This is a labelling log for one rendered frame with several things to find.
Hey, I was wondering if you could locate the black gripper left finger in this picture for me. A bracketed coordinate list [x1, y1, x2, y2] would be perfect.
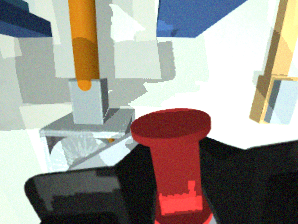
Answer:
[23, 144, 157, 224]

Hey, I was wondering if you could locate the clear-panelled rack with blue frame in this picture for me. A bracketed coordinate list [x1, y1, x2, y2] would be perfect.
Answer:
[4, 0, 37, 15]

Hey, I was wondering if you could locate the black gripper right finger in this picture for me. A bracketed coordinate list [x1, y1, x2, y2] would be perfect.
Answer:
[199, 136, 298, 224]

